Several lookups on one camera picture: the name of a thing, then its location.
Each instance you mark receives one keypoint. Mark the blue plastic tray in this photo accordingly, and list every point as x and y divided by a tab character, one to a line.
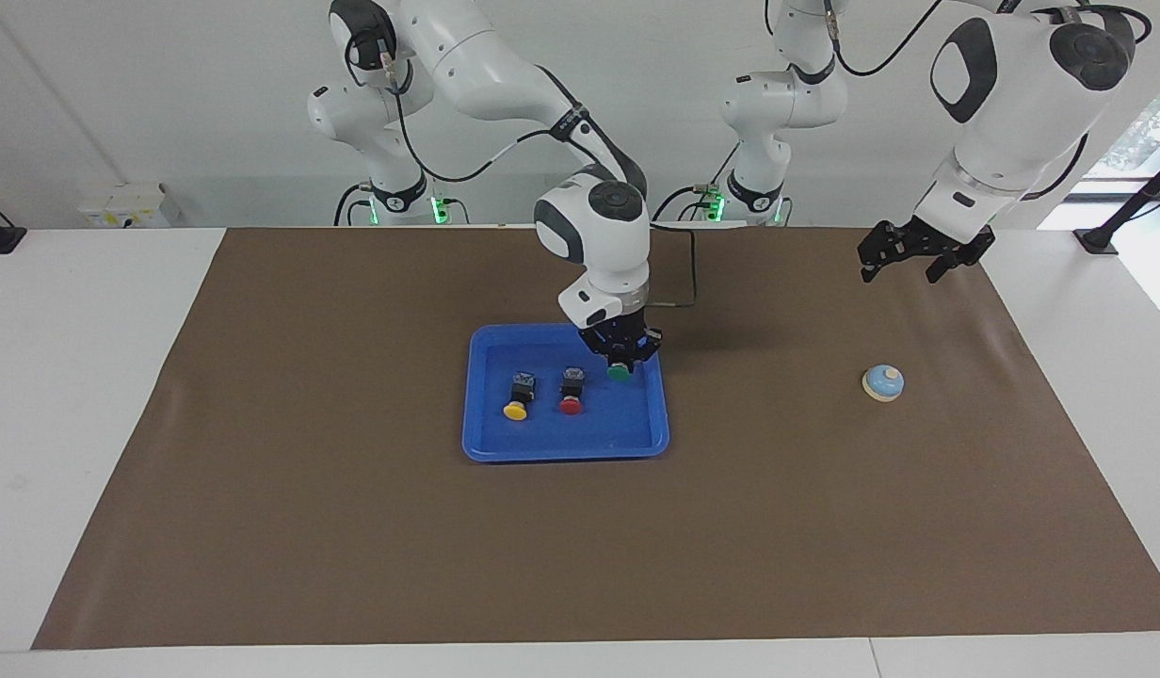
561	438

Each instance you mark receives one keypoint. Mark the bright window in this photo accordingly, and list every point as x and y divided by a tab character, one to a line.
1154	132

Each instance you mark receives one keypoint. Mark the white power socket box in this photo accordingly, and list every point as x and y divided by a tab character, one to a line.
123	207

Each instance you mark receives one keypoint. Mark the light blue call bell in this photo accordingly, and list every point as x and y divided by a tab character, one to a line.
884	381

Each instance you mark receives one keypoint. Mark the yellow push button switch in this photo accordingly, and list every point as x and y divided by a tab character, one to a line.
517	407

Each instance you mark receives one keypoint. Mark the brown table mat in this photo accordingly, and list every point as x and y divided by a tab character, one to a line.
354	527

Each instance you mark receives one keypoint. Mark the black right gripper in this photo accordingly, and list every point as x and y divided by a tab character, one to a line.
622	334

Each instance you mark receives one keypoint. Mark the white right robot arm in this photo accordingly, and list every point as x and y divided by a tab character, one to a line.
486	66

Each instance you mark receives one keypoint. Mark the red push button switch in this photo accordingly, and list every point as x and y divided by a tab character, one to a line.
571	405

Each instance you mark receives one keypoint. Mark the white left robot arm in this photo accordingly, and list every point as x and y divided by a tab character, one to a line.
1013	122

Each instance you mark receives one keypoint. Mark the black camera stand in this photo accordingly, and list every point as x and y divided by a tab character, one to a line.
1098	240

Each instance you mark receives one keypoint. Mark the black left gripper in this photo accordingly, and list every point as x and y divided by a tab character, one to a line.
919	237

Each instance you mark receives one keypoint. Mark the green push button switch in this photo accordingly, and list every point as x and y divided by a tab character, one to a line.
620	373

